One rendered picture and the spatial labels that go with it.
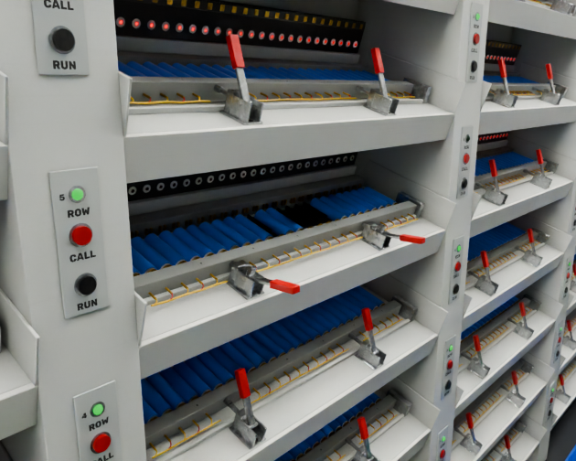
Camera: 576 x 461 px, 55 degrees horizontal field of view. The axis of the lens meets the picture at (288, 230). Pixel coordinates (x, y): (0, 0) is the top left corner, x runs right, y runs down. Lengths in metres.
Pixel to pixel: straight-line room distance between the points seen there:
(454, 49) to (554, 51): 0.70
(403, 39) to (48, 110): 0.68
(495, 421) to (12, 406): 1.25
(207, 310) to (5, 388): 0.21
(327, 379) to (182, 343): 0.32
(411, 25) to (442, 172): 0.25
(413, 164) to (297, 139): 0.39
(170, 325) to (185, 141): 0.18
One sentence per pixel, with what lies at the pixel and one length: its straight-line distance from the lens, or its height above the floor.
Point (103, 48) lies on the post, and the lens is 0.49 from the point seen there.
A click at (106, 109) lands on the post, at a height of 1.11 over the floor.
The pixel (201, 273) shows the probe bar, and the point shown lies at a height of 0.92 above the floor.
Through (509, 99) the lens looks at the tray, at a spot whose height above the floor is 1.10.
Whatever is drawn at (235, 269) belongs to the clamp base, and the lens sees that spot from 0.64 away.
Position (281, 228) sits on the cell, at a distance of 0.77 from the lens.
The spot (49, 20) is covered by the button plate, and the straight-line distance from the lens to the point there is 0.47.
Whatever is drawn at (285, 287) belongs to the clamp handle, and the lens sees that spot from 0.59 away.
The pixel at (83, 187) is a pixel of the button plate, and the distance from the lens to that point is 0.48.
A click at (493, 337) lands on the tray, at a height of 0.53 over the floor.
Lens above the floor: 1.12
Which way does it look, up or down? 14 degrees down
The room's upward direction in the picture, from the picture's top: straight up
